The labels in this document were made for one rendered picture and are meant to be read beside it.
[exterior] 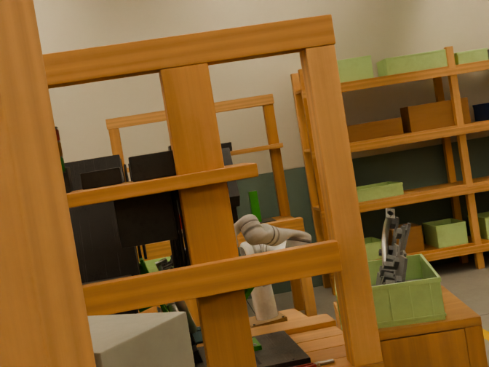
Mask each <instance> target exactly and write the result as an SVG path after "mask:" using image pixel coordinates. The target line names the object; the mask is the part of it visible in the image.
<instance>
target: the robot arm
mask: <svg viewBox="0 0 489 367"><path fill-rule="evenodd" d="M234 230H235V235H236V243H237V247H238V245H239V243H238V240H237V235H238V234H239V233H240V232H241V233H242V234H243V236H244V238H245V240H246V241H245V242H242V243H241V244H240V246H239V251H240V254H241V256H246V255H251V254H255V253H262V252H267V251H271V250H279V249H283V248H291V247H295V246H299V245H307V244H311V235H310V234H309V233H307V232H303V231H301V230H294V229H285V228H279V227H275V226H272V225H269V224H260V222H259V220H258V218H257V217H256V216H255V215H253V214H248V215H245V216H242V217H241V218H240V219H239V220H238V221H237V222H236V223H235V224H234ZM170 257H171V259H170V261H168V262H166V263H164V264H162V265H161V266H160V269H161V270H167V269H174V267H173V266H174V264H173V259H172V255H171V256H170ZM171 267H173V268H171ZM251 296H252V300H253V306H254V309H255V315H256V319H257V320H269V319H272V318H274V317H276V316H278V312H277V306H276V302H275V298H274V293H273V289H272V286H271V284H270V285H263V286H259V287H254V289H253V291H252V293H251Z"/></svg>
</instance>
